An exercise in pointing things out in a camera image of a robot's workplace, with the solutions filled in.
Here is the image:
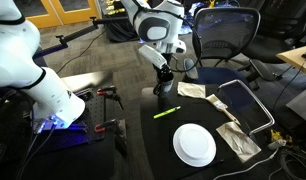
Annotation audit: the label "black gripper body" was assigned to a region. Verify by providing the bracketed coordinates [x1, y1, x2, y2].
[155, 63, 174, 77]

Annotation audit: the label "black mug with white pattern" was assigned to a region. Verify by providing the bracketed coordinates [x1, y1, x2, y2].
[153, 73, 176, 98]

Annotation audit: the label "crumpled white napkin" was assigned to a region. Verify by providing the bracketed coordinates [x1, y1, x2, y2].
[177, 81, 207, 100]
[215, 121, 262, 163]

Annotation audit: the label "yellow-green marker pen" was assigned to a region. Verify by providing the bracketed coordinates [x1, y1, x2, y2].
[152, 105, 182, 120]

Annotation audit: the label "black equipment bag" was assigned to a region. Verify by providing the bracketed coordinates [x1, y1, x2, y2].
[102, 9, 142, 43]

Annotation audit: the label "navy office chair mesh back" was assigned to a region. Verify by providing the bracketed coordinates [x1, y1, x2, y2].
[182, 7, 277, 92]

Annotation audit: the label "white round plate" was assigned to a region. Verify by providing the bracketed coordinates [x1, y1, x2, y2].
[172, 123, 217, 168]

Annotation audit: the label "yellow items pile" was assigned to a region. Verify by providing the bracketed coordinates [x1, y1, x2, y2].
[105, 0, 127, 16]

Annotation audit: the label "long black boom bar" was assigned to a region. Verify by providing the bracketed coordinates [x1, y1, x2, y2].
[32, 15, 136, 62]

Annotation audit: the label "yellow door with window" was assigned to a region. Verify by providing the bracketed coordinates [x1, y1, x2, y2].
[48, 0, 102, 25]
[22, 0, 62, 30]

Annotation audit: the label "yellow connector plug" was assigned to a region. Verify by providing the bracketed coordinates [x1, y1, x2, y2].
[269, 128, 294, 146]

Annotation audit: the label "black mesh office chair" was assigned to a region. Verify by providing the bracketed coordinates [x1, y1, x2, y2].
[241, 0, 306, 83]

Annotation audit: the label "light wooden desk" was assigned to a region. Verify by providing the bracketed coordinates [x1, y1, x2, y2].
[276, 43, 306, 79]

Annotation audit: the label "grey cabinet box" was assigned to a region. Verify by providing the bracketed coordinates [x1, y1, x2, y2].
[285, 84, 306, 121]

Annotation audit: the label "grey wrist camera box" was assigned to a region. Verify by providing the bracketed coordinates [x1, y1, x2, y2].
[138, 44, 168, 70]

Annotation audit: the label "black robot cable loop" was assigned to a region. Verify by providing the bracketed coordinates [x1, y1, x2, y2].
[169, 16, 203, 74]

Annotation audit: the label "orange-handled bar clamp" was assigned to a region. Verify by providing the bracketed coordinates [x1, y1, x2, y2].
[96, 85, 125, 111]
[93, 118, 128, 148]

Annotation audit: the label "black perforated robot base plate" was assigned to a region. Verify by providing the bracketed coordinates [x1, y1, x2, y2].
[26, 87, 116, 155]

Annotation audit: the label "thin black floor cable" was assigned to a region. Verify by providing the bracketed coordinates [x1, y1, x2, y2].
[55, 29, 107, 75]

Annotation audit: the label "chrome tube table handle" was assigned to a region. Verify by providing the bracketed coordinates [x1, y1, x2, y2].
[217, 78, 276, 136]

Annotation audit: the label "white power cord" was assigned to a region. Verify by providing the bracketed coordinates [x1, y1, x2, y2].
[212, 147, 281, 180]

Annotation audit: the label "black robot mount stand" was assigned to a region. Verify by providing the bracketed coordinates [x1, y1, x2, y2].
[0, 70, 128, 180]

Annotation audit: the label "tangled black floor cables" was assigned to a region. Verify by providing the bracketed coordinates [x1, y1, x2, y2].
[267, 146, 306, 180]

